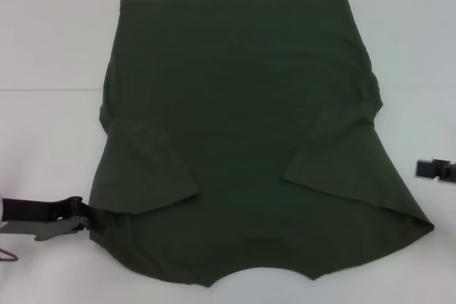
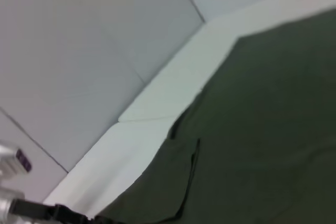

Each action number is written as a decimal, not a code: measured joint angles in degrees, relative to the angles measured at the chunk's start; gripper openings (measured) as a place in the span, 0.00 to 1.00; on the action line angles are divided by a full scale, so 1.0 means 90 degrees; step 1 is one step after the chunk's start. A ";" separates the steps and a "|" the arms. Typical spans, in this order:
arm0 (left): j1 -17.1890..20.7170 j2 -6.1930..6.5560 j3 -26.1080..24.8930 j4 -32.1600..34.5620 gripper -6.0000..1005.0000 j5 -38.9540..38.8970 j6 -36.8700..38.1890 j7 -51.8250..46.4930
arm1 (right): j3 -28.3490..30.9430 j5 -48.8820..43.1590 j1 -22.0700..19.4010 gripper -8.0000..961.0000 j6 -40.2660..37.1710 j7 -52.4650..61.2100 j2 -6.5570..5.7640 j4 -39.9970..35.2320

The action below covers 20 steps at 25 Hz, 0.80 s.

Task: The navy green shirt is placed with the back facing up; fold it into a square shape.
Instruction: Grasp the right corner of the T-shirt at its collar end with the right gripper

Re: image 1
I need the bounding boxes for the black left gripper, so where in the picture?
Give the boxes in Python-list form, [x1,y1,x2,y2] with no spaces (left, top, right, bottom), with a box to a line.
[0,195,108,243]

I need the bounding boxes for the dark green shirt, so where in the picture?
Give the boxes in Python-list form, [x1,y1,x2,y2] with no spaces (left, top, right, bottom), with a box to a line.
[87,0,435,289]

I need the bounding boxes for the left gripper cable with connector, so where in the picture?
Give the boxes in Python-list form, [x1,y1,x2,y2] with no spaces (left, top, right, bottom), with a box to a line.
[0,246,19,263]

